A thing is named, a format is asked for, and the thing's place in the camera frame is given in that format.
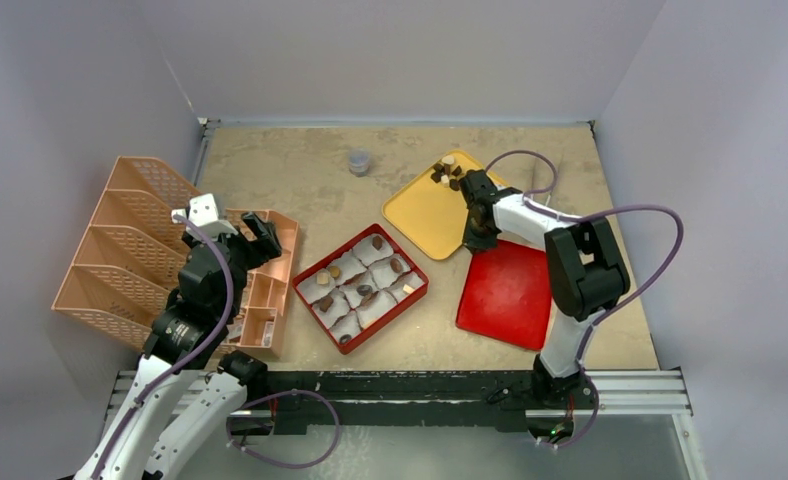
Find pink plastic file rack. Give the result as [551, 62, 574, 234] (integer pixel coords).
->
[52, 156, 300, 359]

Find red box lid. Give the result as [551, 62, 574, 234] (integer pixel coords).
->
[455, 240, 552, 351]

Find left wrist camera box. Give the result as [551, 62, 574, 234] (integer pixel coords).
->
[170, 193, 234, 240]

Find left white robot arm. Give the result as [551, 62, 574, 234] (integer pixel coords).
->
[75, 207, 283, 479]

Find cream chocolate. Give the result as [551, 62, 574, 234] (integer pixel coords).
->
[316, 272, 330, 286]

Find small clear plastic jar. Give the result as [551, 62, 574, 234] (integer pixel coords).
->
[347, 149, 371, 177]

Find black metal base rail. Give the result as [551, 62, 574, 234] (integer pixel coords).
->
[112, 367, 693, 439]

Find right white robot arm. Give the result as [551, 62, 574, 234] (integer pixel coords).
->
[459, 170, 630, 407]

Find dark round chocolate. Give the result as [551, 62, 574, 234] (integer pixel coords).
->
[356, 285, 374, 297]

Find yellow plastic tray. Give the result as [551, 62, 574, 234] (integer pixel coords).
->
[381, 149, 509, 262]

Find dark chocolate at tray bottom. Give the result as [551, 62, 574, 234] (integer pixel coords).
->
[389, 258, 404, 274]

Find red compartment chocolate box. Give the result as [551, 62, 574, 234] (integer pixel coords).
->
[291, 224, 430, 355]

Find metal serving tongs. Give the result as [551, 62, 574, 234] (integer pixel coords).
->
[529, 165, 558, 206]

